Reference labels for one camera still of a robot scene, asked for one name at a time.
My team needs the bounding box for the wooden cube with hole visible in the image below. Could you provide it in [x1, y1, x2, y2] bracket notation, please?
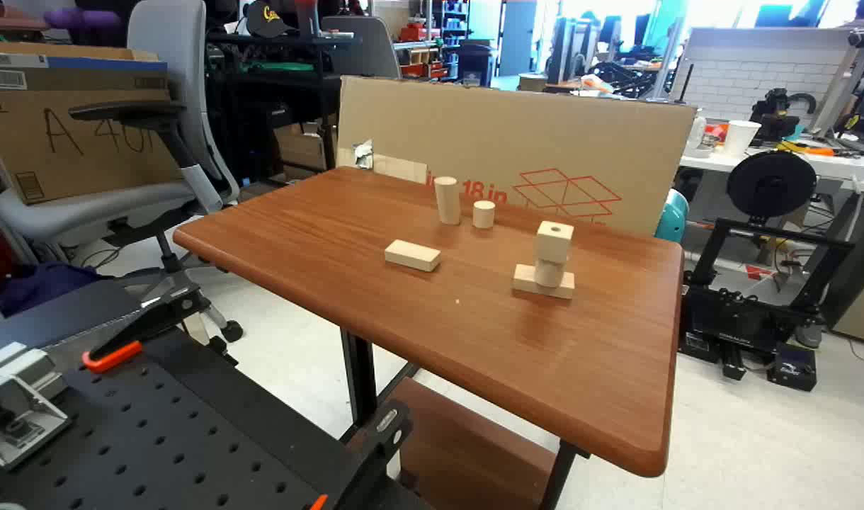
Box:
[535, 221, 576, 264]

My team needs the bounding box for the rectangular wooden block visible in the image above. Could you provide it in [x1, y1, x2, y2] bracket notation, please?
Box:
[387, 238, 443, 272]

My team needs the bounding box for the flat wooden base block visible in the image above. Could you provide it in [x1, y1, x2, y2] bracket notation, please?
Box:
[513, 264, 576, 299]

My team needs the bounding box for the tall wooden cylinder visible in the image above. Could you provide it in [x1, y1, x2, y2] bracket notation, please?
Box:
[433, 174, 463, 223]

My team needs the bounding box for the short wooden cylinder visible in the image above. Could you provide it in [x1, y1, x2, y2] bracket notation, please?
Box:
[474, 200, 497, 230]

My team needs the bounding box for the black table leg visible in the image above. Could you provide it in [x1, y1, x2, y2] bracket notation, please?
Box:
[341, 332, 378, 427]

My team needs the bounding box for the large cardboard panel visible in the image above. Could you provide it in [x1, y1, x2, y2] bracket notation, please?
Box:
[339, 77, 694, 234]

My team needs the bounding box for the black orange clamp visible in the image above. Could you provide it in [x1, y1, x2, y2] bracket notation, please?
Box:
[81, 289, 203, 373]

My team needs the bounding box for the grey office chair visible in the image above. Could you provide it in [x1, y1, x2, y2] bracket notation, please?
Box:
[0, 0, 248, 344]

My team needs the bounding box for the black perforated workbench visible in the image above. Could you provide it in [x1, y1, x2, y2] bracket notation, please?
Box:
[0, 329, 429, 510]

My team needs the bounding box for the black 3D printer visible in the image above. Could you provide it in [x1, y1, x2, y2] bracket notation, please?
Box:
[681, 217, 850, 391]

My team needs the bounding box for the black filament spool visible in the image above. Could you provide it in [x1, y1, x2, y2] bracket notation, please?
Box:
[727, 149, 817, 221]

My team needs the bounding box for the cardboard box with writing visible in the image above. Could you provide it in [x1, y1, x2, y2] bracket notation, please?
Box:
[0, 41, 180, 204]

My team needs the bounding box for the grey metal bracket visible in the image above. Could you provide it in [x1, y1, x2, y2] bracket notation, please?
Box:
[0, 342, 68, 471]

